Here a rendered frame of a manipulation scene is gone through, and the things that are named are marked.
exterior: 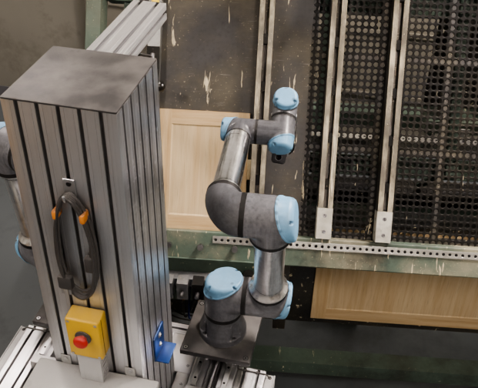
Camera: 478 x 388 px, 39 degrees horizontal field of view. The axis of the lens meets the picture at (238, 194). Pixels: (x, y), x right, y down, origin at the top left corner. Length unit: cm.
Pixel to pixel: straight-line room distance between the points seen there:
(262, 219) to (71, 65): 58
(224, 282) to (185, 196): 83
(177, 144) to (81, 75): 135
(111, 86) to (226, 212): 46
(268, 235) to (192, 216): 114
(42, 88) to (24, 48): 401
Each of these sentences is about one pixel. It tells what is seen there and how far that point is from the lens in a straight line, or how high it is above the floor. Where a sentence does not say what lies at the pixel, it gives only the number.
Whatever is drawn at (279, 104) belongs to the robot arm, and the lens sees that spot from 205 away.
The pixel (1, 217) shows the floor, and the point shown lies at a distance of 450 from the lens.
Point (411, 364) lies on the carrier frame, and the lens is 336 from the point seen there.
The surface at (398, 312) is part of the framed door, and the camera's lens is 336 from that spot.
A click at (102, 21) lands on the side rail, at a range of 288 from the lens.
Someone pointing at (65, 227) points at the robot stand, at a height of 171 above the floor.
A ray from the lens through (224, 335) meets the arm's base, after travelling 215.
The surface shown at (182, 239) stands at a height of 87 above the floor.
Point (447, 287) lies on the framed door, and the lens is 328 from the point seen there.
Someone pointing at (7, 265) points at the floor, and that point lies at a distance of 414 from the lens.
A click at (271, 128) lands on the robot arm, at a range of 202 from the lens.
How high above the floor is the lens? 270
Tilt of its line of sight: 37 degrees down
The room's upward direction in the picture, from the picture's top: 1 degrees clockwise
